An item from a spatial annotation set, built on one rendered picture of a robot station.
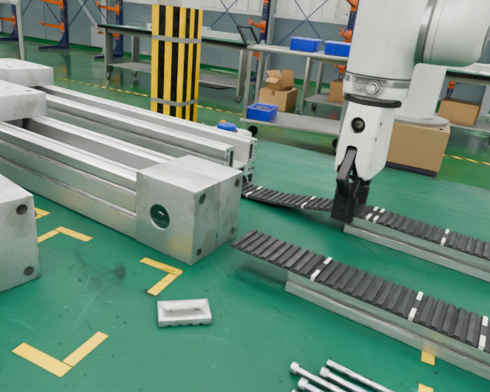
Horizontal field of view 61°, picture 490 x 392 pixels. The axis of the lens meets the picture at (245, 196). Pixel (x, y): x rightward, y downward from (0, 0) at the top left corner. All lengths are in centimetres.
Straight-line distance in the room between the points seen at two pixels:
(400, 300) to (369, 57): 29
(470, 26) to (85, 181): 50
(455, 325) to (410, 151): 65
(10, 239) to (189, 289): 18
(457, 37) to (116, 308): 47
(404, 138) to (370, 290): 63
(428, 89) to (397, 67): 52
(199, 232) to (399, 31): 33
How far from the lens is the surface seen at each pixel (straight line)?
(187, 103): 398
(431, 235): 62
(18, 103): 79
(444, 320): 45
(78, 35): 1152
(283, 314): 45
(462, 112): 544
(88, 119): 89
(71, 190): 63
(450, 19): 55
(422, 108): 108
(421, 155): 104
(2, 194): 47
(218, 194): 50
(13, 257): 48
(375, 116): 56
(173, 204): 49
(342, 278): 46
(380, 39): 56
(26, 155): 69
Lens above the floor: 105
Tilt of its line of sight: 23 degrees down
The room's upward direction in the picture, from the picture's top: 6 degrees clockwise
